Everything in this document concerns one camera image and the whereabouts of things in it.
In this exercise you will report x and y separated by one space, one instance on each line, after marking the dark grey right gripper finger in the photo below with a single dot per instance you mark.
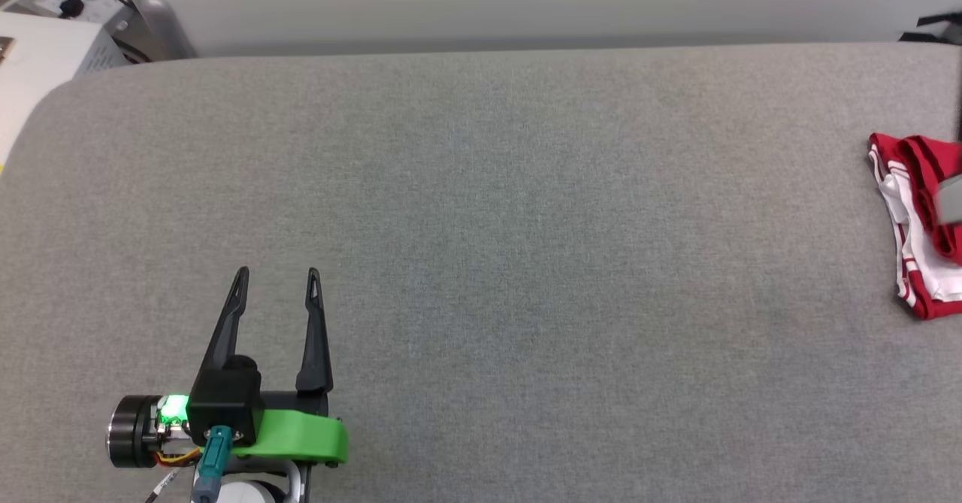
951 201
960 101

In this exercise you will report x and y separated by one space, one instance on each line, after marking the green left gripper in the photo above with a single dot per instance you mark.
301 435

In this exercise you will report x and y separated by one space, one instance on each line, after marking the red and white jersey shirt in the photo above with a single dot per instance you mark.
898 149

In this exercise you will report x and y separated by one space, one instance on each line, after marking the black tape strip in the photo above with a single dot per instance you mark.
943 19

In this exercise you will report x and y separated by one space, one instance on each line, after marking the white appliance box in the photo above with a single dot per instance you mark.
45 67

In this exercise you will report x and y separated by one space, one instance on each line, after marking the black power plug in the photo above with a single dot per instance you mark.
71 7

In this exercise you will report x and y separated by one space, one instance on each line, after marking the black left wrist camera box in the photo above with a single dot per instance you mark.
225 405

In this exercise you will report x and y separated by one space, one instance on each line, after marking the grey metal partition post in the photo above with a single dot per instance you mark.
169 33

